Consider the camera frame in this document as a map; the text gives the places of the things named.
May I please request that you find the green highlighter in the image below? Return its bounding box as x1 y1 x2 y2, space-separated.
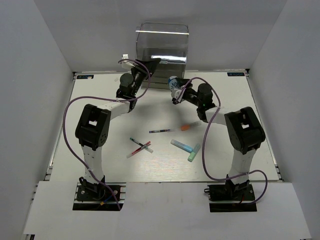
187 144 201 162

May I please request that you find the clear drawer organizer box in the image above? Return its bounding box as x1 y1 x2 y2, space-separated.
147 55 187 90

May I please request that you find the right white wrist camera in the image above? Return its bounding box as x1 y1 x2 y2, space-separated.
171 88 183 100

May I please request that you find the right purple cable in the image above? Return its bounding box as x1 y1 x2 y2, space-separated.
178 76 270 205

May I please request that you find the purple cable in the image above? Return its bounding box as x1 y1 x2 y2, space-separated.
178 76 270 205
61 58 152 210

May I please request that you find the green ink gel pen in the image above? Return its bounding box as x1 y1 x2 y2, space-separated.
130 137 154 154

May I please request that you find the blue highlighter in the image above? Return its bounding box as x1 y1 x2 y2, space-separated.
170 139 193 153

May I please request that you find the blue cleaning gel jar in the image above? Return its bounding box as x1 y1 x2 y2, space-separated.
168 76 182 92

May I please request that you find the purple ink gel pen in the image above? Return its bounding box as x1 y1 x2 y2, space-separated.
148 128 175 134

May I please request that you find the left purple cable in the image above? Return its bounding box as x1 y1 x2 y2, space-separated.
61 58 152 210

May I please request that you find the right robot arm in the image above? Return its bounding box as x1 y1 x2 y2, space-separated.
168 76 266 200

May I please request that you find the red ink gel pen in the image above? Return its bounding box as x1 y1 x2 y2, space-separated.
126 141 151 159

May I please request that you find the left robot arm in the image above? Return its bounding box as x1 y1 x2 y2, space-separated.
75 58 161 200

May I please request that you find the orange cap highlighter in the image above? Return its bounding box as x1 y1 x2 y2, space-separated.
180 121 202 132

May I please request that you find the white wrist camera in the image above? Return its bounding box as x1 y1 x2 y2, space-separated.
120 54 135 71
171 88 183 100

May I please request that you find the clear acrylic organizer lid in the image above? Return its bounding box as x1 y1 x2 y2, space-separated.
135 22 190 65

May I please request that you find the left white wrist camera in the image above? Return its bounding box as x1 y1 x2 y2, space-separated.
120 54 135 71

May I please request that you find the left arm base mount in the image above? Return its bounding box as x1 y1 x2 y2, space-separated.
72 177 126 212

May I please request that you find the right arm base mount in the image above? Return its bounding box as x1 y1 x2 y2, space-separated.
203 181 257 213

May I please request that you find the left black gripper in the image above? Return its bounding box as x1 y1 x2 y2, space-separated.
130 59 160 97

